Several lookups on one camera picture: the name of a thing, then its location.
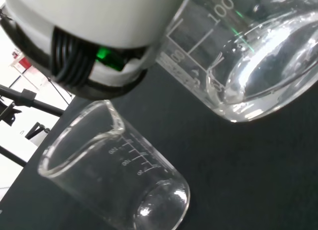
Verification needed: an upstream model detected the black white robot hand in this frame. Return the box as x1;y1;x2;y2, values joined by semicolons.
4;0;189;100

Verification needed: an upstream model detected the black camera tripod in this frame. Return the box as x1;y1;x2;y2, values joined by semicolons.
0;84;66;166

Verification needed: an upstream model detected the red wall box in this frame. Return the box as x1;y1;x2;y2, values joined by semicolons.
18;57;32;70

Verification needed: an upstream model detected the black bench cloth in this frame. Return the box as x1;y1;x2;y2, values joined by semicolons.
0;61;318;230

